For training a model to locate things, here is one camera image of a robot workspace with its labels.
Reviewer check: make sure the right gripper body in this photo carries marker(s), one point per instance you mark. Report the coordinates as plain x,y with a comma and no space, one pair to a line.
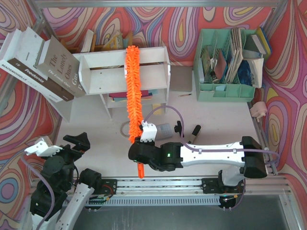
134,153

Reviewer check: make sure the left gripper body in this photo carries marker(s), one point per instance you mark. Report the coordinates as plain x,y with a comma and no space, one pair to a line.
69,148

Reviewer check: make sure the orange microfiber duster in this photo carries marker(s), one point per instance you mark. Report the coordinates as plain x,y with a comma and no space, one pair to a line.
134,94

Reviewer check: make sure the masking tape roll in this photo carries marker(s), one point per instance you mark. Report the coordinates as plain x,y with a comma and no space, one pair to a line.
125,129

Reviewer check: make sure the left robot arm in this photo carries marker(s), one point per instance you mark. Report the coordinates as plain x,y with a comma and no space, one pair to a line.
58,199

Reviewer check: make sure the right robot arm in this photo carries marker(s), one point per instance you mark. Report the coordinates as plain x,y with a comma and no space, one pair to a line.
244,159

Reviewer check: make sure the white small bookshelf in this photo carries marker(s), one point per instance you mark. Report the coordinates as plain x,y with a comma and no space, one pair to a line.
103,73

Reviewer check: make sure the blue beige calculator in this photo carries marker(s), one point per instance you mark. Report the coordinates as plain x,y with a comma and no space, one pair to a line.
164,131

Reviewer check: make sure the black binder clip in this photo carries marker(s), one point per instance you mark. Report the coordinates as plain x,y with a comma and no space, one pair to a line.
178,129

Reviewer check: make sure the yellow sticky note pad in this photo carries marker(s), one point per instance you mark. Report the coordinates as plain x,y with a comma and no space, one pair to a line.
156,110

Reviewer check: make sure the stack of coloured paper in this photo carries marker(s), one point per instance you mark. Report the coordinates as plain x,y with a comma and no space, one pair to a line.
122,96

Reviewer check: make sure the grey Lonely Ones book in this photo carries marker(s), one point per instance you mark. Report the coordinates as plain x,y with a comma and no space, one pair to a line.
60,65

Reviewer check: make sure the pink pig figurine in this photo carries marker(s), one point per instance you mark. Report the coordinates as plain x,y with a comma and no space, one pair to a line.
258,110

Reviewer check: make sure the mint green desk organizer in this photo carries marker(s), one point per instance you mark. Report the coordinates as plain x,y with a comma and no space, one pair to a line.
221,92

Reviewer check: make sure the brown white Fredonia book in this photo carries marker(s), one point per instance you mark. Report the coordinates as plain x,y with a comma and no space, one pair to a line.
18,57

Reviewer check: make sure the books in green organizer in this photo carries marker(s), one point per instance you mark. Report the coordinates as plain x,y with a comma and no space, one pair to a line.
227,54

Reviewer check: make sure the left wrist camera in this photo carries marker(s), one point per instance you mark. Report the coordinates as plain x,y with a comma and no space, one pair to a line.
43,147

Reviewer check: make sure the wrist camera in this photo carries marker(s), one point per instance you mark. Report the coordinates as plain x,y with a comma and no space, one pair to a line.
43,147
149,132

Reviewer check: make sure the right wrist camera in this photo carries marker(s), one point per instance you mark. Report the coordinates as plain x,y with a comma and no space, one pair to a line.
149,132

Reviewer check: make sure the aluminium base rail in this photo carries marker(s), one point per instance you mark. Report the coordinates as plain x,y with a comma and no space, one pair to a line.
211,185

